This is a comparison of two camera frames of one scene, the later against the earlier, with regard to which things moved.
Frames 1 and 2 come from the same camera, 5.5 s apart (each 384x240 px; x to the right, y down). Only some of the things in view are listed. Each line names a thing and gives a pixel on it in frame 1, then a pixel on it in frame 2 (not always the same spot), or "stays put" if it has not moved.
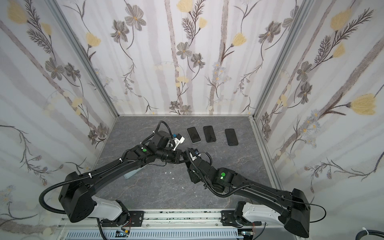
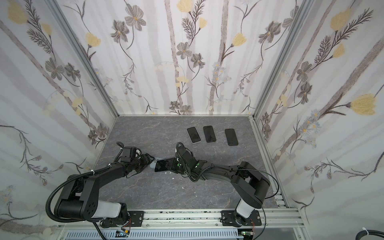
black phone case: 231,137 stays put
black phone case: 209,134 stays put
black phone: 193,134 stays put
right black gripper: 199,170 → 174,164
